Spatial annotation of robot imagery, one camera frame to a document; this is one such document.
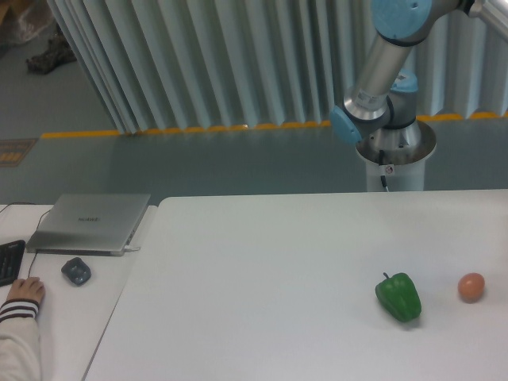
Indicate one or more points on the white folding partition screen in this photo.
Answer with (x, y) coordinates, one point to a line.
(186, 64)

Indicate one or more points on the dark grey small tray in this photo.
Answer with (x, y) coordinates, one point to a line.
(76, 271)

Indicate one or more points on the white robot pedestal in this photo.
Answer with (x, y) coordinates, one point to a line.
(395, 158)

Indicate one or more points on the white side desk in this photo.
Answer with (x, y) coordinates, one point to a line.
(73, 319)

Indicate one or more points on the white sleeved forearm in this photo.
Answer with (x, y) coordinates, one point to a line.
(20, 340)

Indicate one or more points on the person's hand on mouse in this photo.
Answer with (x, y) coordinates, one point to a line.
(31, 289)

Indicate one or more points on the brown egg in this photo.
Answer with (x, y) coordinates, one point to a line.
(471, 287)

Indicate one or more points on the silver closed laptop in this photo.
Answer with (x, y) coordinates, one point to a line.
(89, 224)

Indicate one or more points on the camouflage bundle on floor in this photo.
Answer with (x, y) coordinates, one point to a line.
(58, 52)

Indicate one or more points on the black keyboard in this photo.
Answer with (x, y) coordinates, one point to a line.
(11, 255)

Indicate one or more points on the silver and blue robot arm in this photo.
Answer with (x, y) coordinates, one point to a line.
(376, 101)

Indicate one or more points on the green bell pepper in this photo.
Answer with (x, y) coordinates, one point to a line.
(399, 297)

